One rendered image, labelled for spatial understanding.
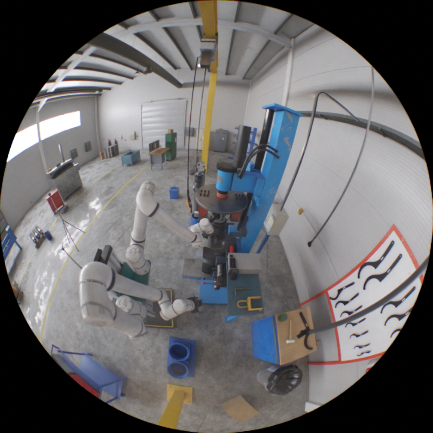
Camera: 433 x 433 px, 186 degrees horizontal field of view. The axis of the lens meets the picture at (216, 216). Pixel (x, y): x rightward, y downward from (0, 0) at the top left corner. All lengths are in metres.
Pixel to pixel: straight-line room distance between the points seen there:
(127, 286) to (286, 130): 1.51
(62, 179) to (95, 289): 7.90
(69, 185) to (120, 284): 8.01
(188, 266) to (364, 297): 3.06
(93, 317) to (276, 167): 1.49
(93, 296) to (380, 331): 2.59
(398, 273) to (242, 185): 2.22
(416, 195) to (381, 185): 0.58
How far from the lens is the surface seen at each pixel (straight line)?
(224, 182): 1.29
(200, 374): 2.70
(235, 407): 2.76
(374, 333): 2.42
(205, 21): 2.12
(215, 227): 1.60
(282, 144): 1.27
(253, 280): 1.74
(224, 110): 11.90
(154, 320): 2.35
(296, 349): 2.02
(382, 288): 2.21
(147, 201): 0.86
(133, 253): 1.27
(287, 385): 2.60
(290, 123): 1.28
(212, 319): 2.58
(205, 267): 2.29
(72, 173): 8.58
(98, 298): 0.53
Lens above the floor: 2.56
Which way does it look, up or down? 40 degrees down
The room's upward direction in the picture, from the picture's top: 8 degrees clockwise
